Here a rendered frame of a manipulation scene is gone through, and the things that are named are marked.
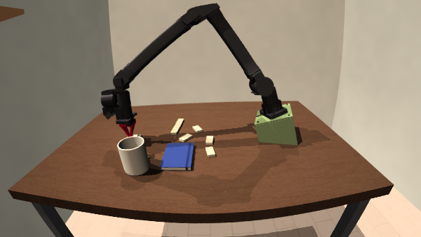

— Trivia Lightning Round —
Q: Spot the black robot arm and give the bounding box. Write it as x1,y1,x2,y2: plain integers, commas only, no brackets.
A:
101,3,288,120

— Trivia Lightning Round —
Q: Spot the white mug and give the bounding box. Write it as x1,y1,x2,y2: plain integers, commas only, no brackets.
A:
117,134,150,175

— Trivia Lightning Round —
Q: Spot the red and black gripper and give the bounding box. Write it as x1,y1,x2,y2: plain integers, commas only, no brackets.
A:
116,103,137,137

